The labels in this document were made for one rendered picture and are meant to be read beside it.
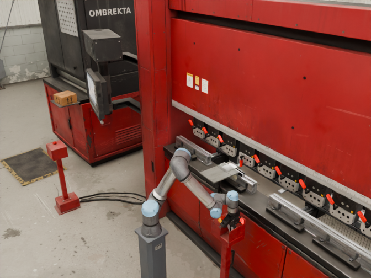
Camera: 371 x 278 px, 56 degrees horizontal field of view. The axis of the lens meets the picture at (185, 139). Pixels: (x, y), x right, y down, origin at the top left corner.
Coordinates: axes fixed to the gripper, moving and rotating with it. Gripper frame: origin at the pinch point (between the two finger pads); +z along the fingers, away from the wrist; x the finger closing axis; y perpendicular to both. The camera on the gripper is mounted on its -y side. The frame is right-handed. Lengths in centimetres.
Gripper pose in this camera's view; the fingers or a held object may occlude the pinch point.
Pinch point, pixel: (231, 233)
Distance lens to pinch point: 267.6
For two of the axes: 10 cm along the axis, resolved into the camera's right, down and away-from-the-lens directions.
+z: 0.7, 8.7, 4.8
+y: 8.1, -3.3, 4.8
